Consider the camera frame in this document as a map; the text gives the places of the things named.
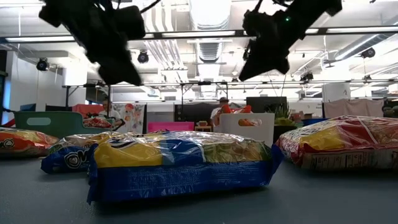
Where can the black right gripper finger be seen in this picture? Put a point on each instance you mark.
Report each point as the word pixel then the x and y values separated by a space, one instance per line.
pixel 256 60
pixel 278 59

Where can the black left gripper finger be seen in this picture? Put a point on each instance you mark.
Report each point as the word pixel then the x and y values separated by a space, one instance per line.
pixel 126 67
pixel 104 62

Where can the orange Maruchan noodle pack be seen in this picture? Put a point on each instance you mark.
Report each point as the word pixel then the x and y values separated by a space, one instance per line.
pixel 245 109
pixel 226 109
pixel 21 143

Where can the red Maruchan noodle pack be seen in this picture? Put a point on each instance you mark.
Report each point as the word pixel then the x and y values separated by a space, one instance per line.
pixel 96 123
pixel 342 140

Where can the white plastic bin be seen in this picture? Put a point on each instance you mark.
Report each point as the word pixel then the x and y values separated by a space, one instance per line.
pixel 230 130

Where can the blue Maruchan noodle pack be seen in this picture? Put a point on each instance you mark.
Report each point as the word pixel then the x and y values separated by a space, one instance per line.
pixel 71 155
pixel 174 174

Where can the black ceiling spotlight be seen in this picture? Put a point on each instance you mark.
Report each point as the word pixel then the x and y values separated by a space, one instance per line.
pixel 368 53
pixel 42 64
pixel 306 76
pixel 143 57

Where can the black background monitor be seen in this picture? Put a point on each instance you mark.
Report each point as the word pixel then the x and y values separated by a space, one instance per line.
pixel 265 104

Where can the person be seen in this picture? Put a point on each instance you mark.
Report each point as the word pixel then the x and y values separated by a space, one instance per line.
pixel 217 112
pixel 107 112

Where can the floral poster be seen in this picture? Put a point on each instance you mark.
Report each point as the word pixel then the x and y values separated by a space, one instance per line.
pixel 133 115

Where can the red cloth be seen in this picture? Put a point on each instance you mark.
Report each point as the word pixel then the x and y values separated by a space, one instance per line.
pixel 87 109

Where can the white led light strip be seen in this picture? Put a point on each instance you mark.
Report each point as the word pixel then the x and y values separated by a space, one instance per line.
pixel 192 33
pixel 360 30
pixel 40 39

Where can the blue crate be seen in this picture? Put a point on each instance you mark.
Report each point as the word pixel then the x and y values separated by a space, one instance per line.
pixel 314 121

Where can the potted succulent plant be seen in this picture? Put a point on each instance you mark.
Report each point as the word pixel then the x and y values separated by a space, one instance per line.
pixel 284 133

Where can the teal plastic bin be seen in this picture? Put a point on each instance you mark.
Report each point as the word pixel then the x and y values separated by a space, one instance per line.
pixel 62 124

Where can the red plastic bin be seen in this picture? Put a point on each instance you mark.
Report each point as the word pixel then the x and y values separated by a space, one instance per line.
pixel 171 127

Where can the black background panel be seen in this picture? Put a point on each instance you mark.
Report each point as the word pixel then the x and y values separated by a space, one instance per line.
pixel 192 113

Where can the small wooden stool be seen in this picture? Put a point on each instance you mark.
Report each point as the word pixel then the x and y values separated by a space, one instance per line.
pixel 202 127

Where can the beige cloth cover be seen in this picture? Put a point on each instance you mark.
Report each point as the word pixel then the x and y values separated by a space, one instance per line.
pixel 353 108

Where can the grey-blue table mat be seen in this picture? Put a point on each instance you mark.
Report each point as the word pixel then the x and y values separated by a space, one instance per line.
pixel 311 199

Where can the black overhead rail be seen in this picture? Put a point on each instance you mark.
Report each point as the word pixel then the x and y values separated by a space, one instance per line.
pixel 239 32

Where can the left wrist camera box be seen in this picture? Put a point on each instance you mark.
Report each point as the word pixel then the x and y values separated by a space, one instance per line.
pixel 130 22

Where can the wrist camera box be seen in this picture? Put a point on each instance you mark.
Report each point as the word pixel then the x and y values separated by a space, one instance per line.
pixel 130 22
pixel 334 7

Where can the black background rig frame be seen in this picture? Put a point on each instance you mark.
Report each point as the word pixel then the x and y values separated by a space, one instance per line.
pixel 205 83

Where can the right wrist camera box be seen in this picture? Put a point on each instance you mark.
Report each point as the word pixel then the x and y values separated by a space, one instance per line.
pixel 334 7

